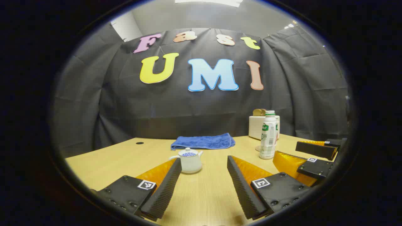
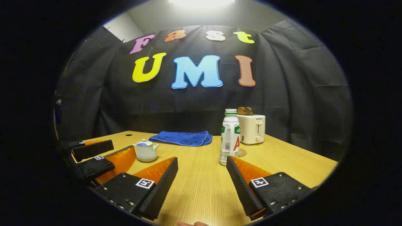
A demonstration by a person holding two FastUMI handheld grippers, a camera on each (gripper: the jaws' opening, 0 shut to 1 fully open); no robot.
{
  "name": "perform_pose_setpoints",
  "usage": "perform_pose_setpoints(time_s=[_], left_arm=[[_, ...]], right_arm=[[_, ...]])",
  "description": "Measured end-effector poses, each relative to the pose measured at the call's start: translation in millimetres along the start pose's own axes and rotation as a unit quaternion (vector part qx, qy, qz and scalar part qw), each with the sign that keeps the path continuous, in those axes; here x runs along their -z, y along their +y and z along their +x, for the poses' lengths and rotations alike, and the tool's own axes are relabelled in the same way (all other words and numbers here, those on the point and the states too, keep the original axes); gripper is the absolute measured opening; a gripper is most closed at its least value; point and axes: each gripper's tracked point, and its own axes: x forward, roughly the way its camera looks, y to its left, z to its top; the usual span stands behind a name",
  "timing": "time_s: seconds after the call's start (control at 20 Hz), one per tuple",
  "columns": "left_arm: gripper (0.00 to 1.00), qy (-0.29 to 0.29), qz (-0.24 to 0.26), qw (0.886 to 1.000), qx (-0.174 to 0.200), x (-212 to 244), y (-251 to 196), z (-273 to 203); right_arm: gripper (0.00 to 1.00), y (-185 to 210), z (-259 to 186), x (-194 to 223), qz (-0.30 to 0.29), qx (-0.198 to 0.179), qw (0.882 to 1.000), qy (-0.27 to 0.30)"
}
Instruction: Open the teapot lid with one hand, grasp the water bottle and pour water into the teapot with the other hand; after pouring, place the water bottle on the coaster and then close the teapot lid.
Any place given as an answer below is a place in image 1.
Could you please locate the black backdrop cloth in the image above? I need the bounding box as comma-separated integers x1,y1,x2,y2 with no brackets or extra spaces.
52,24,349,157

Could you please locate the white teacup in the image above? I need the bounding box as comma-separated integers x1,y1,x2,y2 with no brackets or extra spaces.
170,150,204,174

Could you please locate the white blue-patterned teacup lid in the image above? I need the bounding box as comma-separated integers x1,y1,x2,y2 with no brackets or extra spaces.
178,147,198,157

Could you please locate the white green-labelled water bottle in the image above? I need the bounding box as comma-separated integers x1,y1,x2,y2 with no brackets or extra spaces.
259,110,277,160

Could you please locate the blue towel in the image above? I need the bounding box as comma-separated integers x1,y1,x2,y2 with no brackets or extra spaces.
171,133,236,151

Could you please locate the long ceiling light panel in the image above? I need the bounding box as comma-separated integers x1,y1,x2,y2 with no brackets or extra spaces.
174,0,244,8

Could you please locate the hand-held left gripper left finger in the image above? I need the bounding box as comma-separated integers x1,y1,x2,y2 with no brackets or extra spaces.
91,158,183,222

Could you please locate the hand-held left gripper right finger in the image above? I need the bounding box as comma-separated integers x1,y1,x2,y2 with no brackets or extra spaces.
227,155,312,220

